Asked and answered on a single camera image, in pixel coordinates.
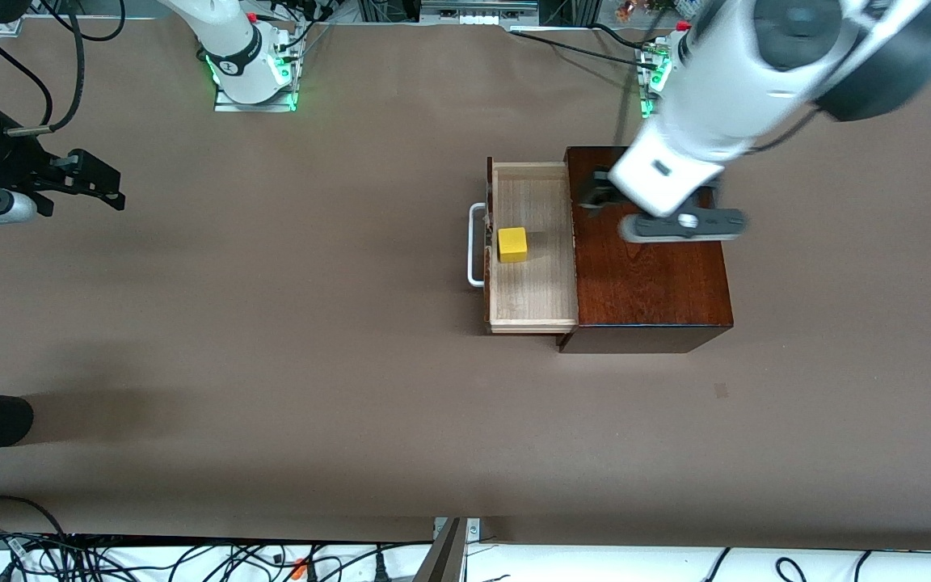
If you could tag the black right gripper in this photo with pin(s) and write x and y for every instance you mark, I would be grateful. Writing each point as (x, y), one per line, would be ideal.
(11, 164)

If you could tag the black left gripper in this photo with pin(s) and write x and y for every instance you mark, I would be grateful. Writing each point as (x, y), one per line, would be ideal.
(600, 191)

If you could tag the yellow block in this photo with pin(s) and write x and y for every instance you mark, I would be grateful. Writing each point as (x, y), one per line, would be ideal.
(512, 245)

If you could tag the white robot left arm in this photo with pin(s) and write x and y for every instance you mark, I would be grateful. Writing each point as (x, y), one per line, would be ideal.
(716, 89)

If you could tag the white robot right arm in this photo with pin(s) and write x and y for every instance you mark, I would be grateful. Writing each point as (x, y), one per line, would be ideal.
(231, 40)

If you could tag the dark wooden cabinet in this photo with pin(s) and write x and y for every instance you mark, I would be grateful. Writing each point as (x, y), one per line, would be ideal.
(651, 283)

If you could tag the grey power strip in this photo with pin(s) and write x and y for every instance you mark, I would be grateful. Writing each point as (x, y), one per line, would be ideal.
(478, 10)

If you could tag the small grey tape patch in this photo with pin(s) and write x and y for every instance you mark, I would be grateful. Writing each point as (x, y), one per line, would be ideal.
(722, 390)

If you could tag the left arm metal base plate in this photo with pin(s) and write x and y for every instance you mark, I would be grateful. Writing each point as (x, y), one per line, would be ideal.
(650, 113)

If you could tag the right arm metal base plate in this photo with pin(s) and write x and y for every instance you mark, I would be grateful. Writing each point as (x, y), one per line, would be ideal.
(271, 106)

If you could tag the aluminium frame bracket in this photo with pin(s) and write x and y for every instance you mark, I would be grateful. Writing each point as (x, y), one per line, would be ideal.
(449, 558)

